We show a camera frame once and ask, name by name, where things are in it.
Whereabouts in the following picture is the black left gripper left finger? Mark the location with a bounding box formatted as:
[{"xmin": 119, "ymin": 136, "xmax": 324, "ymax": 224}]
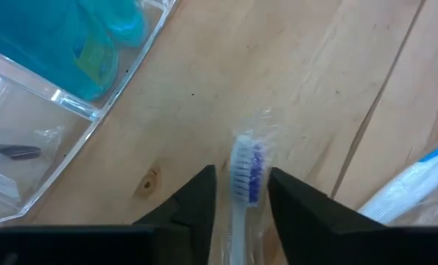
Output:
[{"xmin": 0, "ymin": 164, "xmax": 219, "ymax": 265}]

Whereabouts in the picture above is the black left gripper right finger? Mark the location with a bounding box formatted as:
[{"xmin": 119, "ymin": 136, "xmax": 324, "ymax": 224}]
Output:
[{"xmin": 267, "ymin": 166, "xmax": 438, "ymax": 265}]

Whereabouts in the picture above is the blue white toothbrush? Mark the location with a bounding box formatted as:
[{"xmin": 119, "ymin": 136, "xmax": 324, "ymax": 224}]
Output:
[{"xmin": 357, "ymin": 138, "xmax": 438, "ymax": 226}]

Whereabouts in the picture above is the clear acrylic organizer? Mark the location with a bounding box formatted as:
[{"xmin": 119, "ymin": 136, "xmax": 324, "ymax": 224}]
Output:
[{"xmin": 0, "ymin": 0, "xmax": 177, "ymax": 227}]

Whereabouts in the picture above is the blue mouthwash bottle white cap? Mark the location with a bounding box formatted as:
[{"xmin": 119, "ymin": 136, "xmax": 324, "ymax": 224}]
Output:
[
  {"xmin": 79, "ymin": 0, "xmax": 146, "ymax": 49},
  {"xmin": 0, "ymin": 0, "xmax": 119, "ymax": 103}
]

